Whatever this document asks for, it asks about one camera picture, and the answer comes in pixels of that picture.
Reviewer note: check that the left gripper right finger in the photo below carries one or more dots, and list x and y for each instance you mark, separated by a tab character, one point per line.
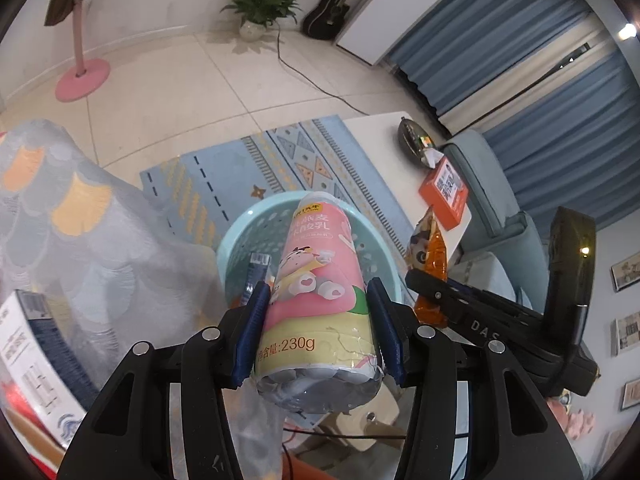
512	431

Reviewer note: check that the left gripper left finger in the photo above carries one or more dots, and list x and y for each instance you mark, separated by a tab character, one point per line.
126	433

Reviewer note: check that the orange snack bag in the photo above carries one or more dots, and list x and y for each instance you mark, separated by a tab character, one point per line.
427	252

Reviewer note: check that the teal sofa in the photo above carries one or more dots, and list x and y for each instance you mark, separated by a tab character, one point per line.
498	225

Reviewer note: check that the white blue carton box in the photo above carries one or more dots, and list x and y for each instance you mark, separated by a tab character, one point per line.
47	381

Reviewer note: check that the scale pattern tablecloth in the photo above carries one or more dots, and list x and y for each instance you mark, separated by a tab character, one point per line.
113	275

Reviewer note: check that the orange box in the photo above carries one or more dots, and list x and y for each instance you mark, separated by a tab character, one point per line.
444	190

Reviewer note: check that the blue curtains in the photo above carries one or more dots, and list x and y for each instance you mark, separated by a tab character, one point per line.
549	90

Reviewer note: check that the dark fruit bowl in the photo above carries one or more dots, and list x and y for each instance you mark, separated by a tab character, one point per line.
416	143

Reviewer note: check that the light blue plastic basket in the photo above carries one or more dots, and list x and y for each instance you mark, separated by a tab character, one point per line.
263	228

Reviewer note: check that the white coffee table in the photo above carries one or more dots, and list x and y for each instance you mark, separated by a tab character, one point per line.
392	179

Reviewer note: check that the pink coat rack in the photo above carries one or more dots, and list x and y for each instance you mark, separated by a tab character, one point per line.
86	76

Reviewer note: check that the white standing air conditioner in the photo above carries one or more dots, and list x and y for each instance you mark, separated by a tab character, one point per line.
378	25

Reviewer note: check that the black acoustic guitar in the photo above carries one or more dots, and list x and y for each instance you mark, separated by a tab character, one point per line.
326	20

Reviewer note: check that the potted green plant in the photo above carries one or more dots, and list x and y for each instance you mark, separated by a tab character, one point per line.
257	16

